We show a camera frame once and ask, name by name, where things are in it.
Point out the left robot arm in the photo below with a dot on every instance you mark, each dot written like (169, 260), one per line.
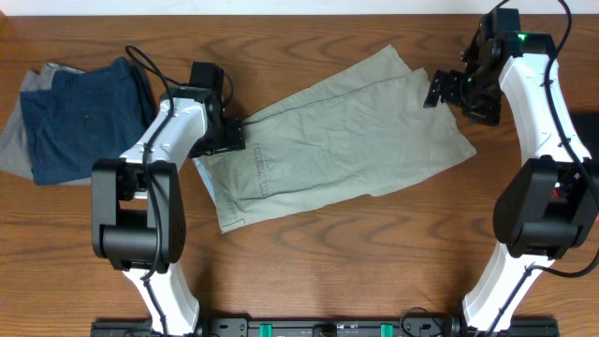
(137, 204)

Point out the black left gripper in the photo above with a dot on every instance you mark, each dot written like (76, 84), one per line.
(234, 139)

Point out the black folded garment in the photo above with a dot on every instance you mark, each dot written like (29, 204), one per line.
(587, 127)

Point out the black mounting rail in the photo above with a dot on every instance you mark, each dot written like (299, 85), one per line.
(323, 328)

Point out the left green rail clamp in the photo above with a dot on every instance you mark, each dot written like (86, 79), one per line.
(265, 330)

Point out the right green rail clamp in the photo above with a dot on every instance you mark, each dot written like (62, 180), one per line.
(386, 330)

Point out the khaki shorts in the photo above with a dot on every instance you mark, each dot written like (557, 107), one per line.
(363, 131)

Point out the navy blue folded shorts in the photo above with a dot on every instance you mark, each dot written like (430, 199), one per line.
(84, 117)

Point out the green rail clamp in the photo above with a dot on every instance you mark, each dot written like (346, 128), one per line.
(265, 330)
(386, 330)

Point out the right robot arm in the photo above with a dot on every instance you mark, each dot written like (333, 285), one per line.
(551, 204)

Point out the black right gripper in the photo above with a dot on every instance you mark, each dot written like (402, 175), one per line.
(453, 80)

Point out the grey folded garment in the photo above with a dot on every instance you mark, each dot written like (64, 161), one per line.
(15, 158)

